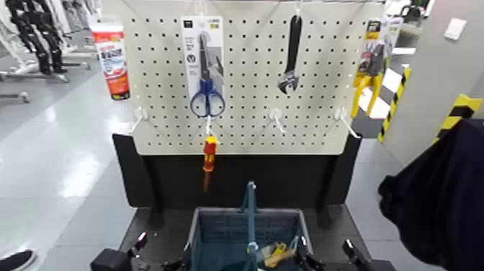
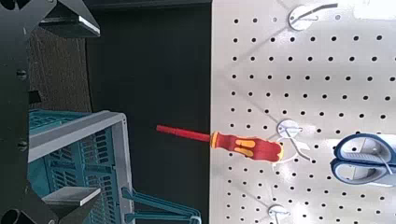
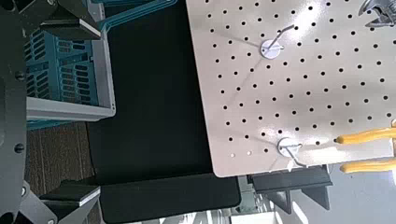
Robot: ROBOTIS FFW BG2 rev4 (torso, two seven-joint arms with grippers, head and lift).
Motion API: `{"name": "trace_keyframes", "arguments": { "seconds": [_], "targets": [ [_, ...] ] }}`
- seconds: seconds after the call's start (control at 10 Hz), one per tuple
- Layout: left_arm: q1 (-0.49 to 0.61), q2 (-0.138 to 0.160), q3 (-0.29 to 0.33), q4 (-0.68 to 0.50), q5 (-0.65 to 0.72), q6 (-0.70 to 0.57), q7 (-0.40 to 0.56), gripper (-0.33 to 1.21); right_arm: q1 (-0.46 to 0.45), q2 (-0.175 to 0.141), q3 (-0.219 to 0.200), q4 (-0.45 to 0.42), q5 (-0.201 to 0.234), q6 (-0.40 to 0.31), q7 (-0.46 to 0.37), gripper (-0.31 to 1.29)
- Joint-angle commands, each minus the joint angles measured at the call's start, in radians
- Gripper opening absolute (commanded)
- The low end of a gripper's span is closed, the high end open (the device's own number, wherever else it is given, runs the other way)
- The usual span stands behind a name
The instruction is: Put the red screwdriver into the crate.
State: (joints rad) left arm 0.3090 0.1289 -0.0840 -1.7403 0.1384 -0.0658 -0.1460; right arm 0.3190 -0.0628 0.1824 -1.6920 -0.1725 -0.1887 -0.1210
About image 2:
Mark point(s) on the red yellow screwdriver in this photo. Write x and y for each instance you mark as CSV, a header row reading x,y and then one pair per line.
x,y
255,147

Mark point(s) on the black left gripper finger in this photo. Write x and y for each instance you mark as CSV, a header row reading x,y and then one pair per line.
x,y
71,199
70,23

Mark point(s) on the teal crate with grey rim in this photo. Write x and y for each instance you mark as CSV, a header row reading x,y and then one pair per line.
x,y
77,155

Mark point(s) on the black stand panel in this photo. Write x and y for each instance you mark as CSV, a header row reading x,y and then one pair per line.
x,y
155,77

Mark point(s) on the white perforated pegboard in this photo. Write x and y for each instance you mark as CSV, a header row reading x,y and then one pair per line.
x,y
280,77

